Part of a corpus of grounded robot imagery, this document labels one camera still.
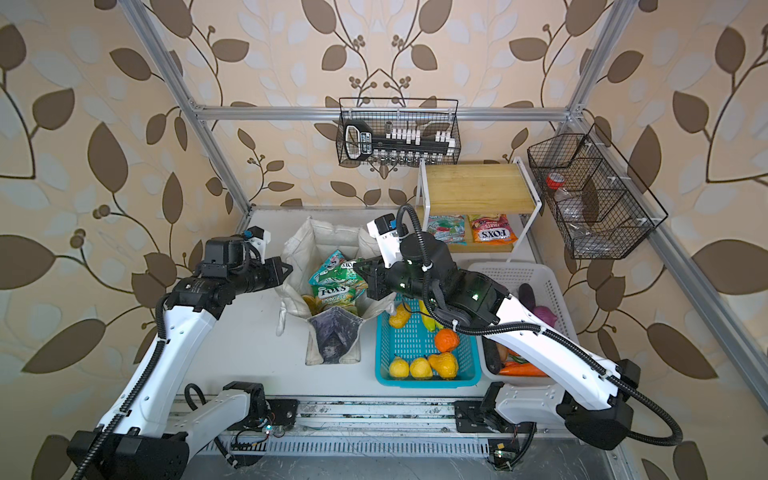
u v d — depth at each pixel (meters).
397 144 0.84
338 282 0.63
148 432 0.38
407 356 0.85
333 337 0.80
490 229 0.90
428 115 0.91
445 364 0.77
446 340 0.81
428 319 0.87
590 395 0.38
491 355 0.76
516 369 0.75
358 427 0.74
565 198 0.70
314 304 0.84
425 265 0.41
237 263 0.59
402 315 0.87
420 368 0.78
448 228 0.89
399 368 0.77
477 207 0.75
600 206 0.75
